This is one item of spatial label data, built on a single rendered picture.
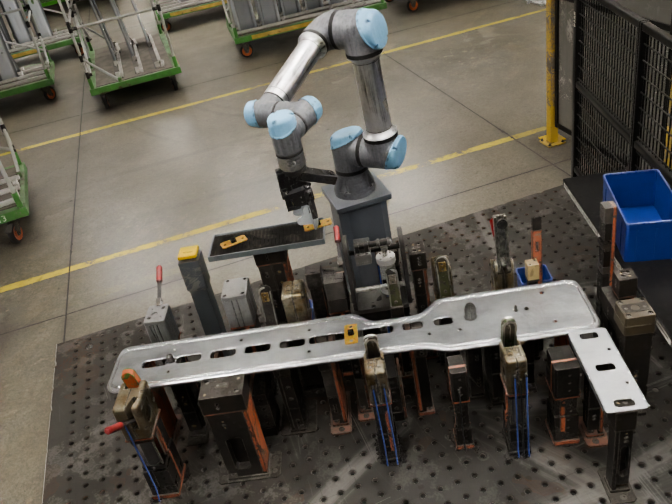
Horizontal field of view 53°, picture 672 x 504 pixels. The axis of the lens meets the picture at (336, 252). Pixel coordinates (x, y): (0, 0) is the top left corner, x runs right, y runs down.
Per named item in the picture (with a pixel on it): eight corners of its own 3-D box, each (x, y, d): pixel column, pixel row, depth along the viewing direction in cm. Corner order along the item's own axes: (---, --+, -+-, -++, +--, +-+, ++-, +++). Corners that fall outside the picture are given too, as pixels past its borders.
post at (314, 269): (327, 371, 225) (304, 274, 203) (327, 361, 229) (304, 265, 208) (342, 369, 224) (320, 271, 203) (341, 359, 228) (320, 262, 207)
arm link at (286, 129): (301, 107, 175) (284, 123, 170) (310, 144, 182) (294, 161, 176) (276, 105, 179) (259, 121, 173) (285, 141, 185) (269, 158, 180)
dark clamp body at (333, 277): (338, 383, 220) (316, 289, 199) (337, 356, 231) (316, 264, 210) (370, 378, 219) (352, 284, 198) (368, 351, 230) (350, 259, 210)
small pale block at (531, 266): (529, 360, 213) (527, 266, 193) (526, 353, 216) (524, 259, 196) (540, 359, 213) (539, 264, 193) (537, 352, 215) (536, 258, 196)
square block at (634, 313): (617, 419, 188) (625, 319, 169) (607, 398, 195) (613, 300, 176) (647, 415, 188) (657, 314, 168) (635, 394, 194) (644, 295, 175)
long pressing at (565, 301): (101, 402, 188) (99, 398, 187) (121, 348, 207) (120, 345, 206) (604, 330, 177) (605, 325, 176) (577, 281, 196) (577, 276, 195)
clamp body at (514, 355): (504, 462, 183) (499, 368, 164) (494, 429, 193) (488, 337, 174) (538, 458, 182) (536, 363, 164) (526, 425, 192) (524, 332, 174)
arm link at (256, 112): (309, 3, 211) (234, 106, 187) (339, 1, 206) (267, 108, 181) (321, 35, 219) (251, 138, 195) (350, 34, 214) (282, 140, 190)
